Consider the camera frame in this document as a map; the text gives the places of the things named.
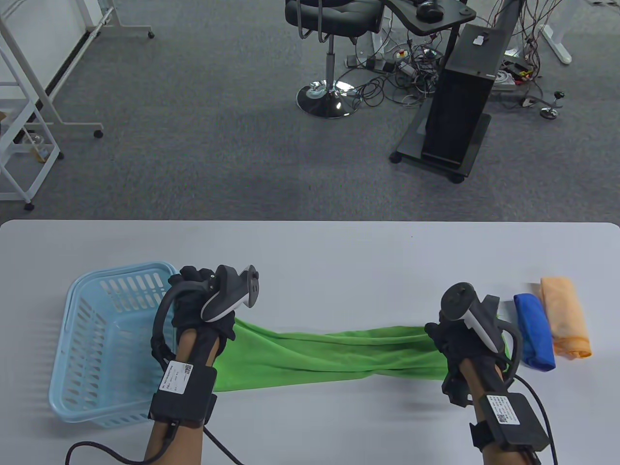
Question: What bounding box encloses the person's left hand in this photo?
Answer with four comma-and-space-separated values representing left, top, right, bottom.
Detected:
168, 266, 238, 357

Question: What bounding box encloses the person's right hand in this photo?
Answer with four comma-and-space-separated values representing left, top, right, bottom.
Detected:
424, 317, 510, 383

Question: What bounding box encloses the blue rectangular towel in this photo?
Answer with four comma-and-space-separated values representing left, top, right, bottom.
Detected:
513, 293, 557, 372

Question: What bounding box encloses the orange rectangular towel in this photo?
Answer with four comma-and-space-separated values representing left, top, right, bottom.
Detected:
539, 277, 593, 360

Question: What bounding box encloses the green rectangular towel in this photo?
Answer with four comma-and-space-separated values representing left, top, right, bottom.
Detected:
212, 317, 510, 393

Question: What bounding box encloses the person's right forearm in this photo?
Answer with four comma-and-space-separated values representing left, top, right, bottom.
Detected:
458, 358, 526, 465

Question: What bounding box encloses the person's left forearm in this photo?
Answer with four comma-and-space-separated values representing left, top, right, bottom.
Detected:
144, 327, 219, 465

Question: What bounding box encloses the black right hand controller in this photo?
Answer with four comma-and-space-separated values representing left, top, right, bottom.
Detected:
440, 282, 524, 379

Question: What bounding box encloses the black hand controller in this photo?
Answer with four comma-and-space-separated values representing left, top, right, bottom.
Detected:
151, 264, 260, 361
440, 282, 524, 379

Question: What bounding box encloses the black left hand controller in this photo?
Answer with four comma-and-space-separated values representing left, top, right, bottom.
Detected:
151, 264, 260, 361

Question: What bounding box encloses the light blue plastic basket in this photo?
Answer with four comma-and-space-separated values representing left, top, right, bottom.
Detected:
48, 262, 185, 429

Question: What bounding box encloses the black rolling base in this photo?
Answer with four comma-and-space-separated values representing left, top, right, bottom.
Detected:
390, 104, 493, 184

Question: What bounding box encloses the black computer tower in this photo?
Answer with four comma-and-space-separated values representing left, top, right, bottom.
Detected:
420, 23, 515, 170

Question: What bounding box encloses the chrome stand foot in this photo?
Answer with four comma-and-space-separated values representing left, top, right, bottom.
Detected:
521, 90, 566, 120

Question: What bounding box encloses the white metal rack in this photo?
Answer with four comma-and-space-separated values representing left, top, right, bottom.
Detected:
0, 44, 64, 211

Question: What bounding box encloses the round white floor device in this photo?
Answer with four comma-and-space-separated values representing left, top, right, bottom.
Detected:
492, 69, 517, 93

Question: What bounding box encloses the white rolling whiteboard stand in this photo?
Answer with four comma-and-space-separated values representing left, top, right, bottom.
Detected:
0, 0, 156, 140

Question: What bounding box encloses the white desk leg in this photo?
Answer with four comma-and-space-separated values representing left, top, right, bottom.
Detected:
539, 24, 573, 65

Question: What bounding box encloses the small black side desk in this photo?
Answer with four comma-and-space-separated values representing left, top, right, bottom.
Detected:
383, 0, 478, 61

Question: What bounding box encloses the black swivel chair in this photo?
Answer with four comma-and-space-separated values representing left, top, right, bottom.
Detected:
284, 0, 384, 119

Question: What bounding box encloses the black object on side desk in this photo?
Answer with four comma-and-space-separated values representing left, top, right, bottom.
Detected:
416, 0, 445, 21

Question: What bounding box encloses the small black right wrist camera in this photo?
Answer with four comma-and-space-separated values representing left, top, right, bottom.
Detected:
441, 373, 473, 408

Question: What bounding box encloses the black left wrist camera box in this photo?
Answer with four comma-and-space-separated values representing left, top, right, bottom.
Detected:
148, 361, 218, 429

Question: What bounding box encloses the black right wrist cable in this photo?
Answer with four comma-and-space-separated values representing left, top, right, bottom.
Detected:
513, 374, 560, 465

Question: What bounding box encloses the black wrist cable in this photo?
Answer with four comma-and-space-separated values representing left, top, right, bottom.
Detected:
65, 421, 245, 465
513, 374, 560, 465

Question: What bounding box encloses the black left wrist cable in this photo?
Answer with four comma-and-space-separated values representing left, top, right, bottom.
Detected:
65, 421, 245, 465

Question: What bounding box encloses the tangle of floor cables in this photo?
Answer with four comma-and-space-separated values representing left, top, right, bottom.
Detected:
339, 0, 565, 110

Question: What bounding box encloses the black slanted post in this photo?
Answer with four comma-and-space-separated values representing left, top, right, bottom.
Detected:
486, 0, 525, 35

